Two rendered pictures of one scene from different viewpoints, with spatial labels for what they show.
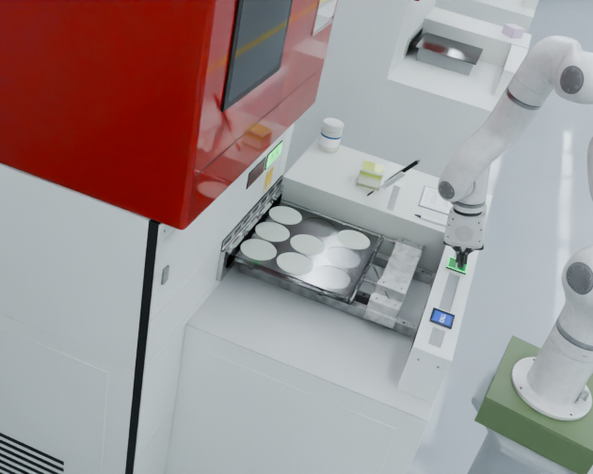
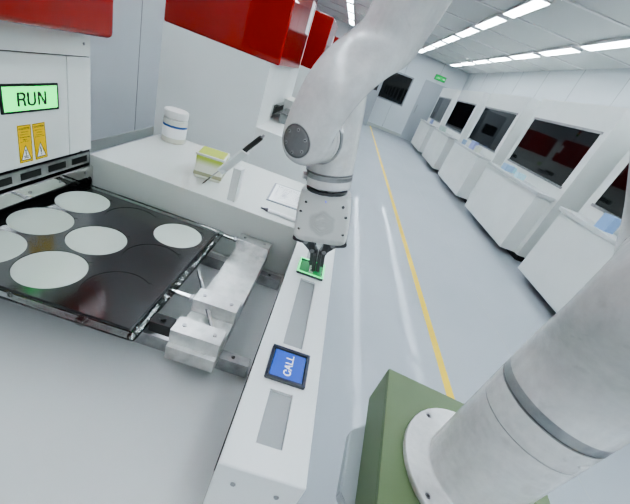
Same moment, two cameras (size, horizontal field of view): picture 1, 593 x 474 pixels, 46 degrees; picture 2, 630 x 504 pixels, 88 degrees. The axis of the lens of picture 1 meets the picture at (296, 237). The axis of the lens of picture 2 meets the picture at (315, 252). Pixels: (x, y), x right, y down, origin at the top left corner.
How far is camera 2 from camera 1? 1.29 m
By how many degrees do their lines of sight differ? 15
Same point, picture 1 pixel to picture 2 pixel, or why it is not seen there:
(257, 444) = not seen: outside the picture
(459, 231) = (315, 221)
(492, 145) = (379, 49)
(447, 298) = (298, 321)
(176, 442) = not seen: outside the picture
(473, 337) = not seen: hidden behind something
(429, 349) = (257, 462)
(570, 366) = (545, 480)
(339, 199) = (166, 186)
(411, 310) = (251, 330)
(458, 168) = (318, 93)
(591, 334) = (622, 434)
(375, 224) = (213, 218)
